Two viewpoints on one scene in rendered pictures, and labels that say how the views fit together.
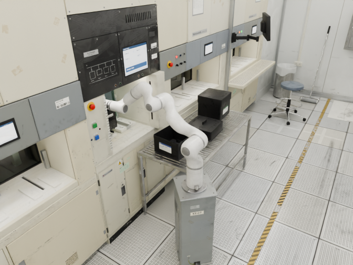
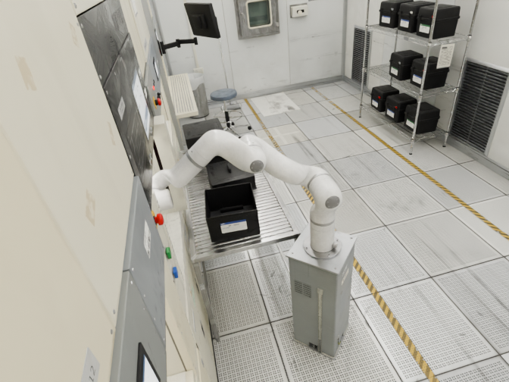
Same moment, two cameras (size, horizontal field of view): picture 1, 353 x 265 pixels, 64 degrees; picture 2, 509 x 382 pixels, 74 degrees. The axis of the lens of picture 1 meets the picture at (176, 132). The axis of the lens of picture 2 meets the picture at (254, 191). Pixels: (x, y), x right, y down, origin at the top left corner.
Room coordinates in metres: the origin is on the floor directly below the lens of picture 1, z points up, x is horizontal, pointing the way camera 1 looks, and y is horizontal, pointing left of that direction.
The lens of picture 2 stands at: (0.97, 0.95, 2.02)
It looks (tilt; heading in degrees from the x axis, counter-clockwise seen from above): 34 degrees down; 317
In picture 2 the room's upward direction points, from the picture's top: 8 degrees counter-clockwise
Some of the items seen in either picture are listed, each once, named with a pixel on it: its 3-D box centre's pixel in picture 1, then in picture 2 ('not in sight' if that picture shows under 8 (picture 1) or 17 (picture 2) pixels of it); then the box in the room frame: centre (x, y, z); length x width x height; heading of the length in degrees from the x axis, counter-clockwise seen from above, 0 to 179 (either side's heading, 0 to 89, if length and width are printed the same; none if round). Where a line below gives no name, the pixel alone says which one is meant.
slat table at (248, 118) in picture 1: (200, 162); (234, 225); (2.54, -0.25, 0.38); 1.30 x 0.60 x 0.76; 146
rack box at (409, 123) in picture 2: not in sight; (420, 117); (2.19, -2.89, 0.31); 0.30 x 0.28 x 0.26; 144
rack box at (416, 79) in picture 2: not in sight; (428, 72); (2.20, -2.90, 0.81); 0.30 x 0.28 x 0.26; 145
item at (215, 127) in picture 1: (204, 126); (229, 174); (2.52, -0.28, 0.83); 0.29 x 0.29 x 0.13; 58
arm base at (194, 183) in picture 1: (194, 175); (322, 232); (1.68, -0.13, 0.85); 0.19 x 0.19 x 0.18
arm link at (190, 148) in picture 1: (192, 153); (325, 201); (1.66, -0.11, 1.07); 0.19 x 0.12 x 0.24; 144
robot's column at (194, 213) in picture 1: (193, 222); (321, 293); (1.68, -0.13, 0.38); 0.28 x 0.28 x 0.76; 11
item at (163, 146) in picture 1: (175, 141); (231, 211); (2.19, 0.01, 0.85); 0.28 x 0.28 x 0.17; 51
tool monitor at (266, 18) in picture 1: (253, 29); (186, 28); (3.63, -0.96, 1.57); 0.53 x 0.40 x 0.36; 56
